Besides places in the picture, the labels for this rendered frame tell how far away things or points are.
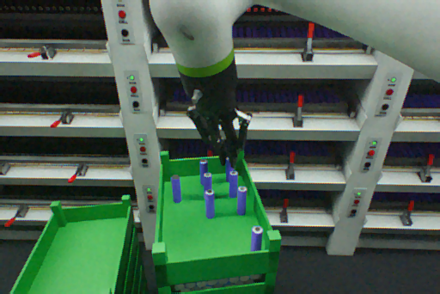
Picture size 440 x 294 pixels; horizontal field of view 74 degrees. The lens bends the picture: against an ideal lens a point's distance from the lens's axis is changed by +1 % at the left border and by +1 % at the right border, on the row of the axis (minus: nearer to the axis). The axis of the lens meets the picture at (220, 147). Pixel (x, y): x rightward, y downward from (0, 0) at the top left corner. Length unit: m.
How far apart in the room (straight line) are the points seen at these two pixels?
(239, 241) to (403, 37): 0.41
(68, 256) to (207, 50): 0.62
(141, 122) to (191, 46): 0.52
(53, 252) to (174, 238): 0.38
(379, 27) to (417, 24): 0.04
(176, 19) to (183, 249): 0.39
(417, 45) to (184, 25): 0.26
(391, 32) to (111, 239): 0.74
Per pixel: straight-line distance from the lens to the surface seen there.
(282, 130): 0.88
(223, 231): 0.59
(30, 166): 1.20
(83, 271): 0.80
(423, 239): 1.41
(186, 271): 0.50
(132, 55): 0.83
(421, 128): 1.04
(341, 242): 1.22
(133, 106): 0.88
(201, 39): 0.40
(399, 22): 0.39
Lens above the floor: 0.91
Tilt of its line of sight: 30 degrees down
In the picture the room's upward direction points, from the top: straight up
